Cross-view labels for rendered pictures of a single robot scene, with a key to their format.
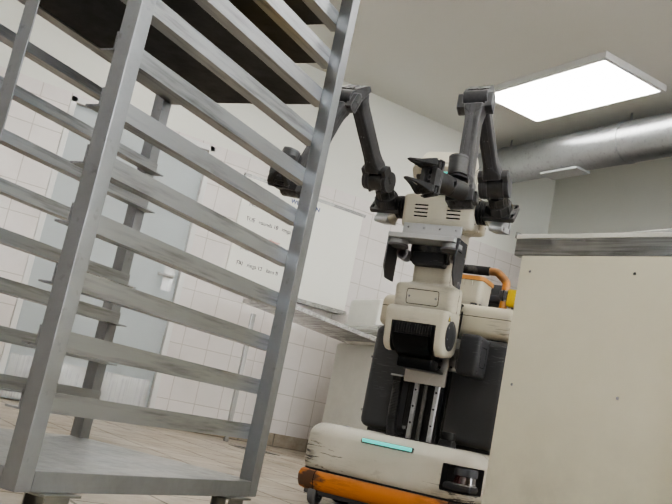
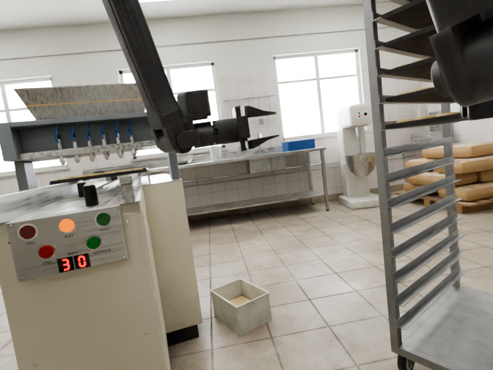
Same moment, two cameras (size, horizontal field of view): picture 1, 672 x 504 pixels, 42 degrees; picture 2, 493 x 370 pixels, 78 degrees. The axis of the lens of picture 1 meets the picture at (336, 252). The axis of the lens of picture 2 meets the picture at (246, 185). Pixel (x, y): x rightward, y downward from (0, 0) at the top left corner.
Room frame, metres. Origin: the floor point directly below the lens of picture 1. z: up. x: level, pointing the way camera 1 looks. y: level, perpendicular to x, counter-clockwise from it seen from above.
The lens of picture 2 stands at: (2.97, 0.09, 0.93)
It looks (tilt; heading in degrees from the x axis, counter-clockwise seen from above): 6 degrees down; 205
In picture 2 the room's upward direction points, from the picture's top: 7 degrees counter-clockwise
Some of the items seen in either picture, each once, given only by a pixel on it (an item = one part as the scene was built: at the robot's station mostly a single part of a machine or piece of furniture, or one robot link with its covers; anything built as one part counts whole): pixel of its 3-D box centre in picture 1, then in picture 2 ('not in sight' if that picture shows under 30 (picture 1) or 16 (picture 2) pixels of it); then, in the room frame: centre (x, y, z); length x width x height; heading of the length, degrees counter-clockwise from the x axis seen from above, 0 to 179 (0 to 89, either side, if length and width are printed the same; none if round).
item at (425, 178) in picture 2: not in sight; (438, 177); (-1.40, 0.68, 0.34); 0.72 x 0.42 x 0.15; 35
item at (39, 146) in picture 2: not in sight; (102, 155); (1.84, -1.20, 1.01); 0.72 x 0.33 x 0.34; 132
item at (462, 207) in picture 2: not in sight; (455, 197); (-1.51, 0.86, 0.06); 1.20 x 0.80 x 0.11; 33
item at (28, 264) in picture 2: not in sight; (71, 241); (2.48, -0.62, 0.77); 0.24 x 0.04 x 0.14; 132
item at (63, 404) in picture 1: (154, 417); (436, 292); (1.53, 0.25, 0.24); 0.64 x 0.03 x 0.03; 152
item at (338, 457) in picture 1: (416, 475); not in sight; (3.25, -0.45, 0.16); 0.67 x 0.64 x 0.25; 152
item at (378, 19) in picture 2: not in sight; (419, 28); (1.53, 0.25, 1.32); 0.64 x 0.03 x 0.03; 152
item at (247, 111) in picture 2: (420, 168); (257, 121); (2.28, -0.18, 1.00); 0.09 x 0.07 x 0.07; 122
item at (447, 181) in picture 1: (439, 181); (228, 131); (2.31, -0.24, 0.98); 0.07 x 0.07 x 0.10; 32
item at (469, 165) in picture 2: not in sight; (472, 164); (-1.27, 1.00, 0.49); 0.72 x 0.42 x 0.15; 126
